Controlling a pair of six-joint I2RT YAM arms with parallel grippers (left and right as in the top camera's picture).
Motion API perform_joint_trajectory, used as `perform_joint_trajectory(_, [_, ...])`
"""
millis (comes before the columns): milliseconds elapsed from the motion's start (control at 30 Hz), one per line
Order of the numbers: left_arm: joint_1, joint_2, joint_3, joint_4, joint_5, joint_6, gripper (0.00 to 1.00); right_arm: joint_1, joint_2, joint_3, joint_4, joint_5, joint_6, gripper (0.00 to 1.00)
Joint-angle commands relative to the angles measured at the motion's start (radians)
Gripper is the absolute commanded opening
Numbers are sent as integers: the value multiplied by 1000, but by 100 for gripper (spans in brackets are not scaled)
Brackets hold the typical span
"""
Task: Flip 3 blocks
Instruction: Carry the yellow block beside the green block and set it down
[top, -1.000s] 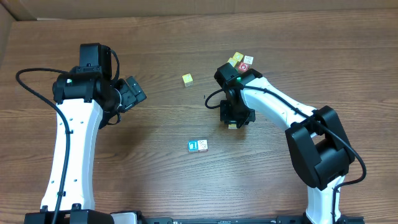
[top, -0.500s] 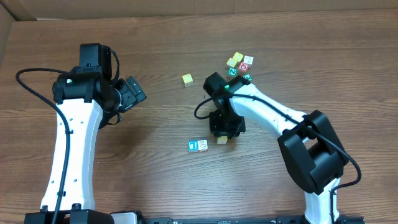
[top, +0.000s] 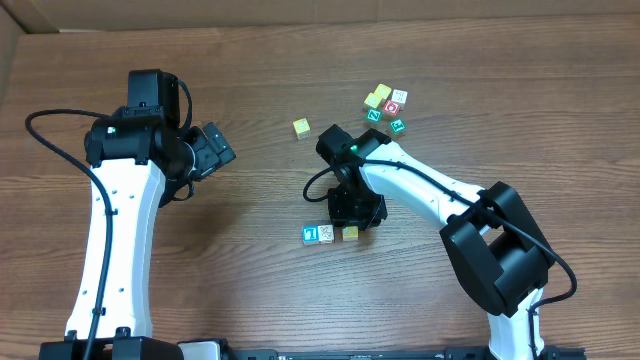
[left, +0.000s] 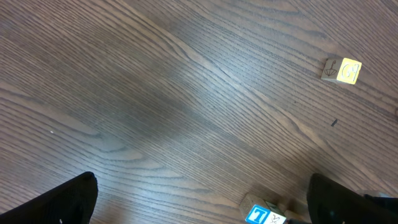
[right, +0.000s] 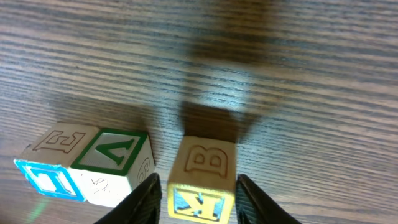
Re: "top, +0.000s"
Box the white pattern block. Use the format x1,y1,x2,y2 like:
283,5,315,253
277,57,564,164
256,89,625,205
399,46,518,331
317,224,335,243

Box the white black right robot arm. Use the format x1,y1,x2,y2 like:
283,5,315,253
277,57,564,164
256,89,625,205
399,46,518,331
316,125,556,359

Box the green Z letter block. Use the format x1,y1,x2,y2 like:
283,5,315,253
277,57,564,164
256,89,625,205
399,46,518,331
365,108,382,128

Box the blue letter block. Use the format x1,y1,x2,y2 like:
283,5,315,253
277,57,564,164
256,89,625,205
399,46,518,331
302,226,320,245

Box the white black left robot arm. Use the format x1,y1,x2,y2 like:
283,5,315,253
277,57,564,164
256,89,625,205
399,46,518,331
39,69,236,359

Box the green letter block right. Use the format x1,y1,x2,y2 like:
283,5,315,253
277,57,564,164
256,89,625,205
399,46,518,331
389,118,407,137

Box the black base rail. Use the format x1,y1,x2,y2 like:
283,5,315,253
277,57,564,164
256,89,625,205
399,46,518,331
219,347,587,360

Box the red letter block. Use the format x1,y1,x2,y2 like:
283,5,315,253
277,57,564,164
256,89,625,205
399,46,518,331
382,100,401,120

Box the yellow block left cluster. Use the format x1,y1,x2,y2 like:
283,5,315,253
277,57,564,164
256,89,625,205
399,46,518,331
363,93,383,110

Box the white letter block cluster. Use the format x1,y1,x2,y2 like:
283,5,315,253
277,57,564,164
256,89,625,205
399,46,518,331
391,89,408,110

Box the yellow block cluster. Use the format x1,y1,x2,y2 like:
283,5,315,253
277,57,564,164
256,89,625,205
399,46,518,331
374,83,392,101
363,93,383,110

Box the yellow block top cluster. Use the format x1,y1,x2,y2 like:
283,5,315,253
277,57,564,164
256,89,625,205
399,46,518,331
374,83,392,101

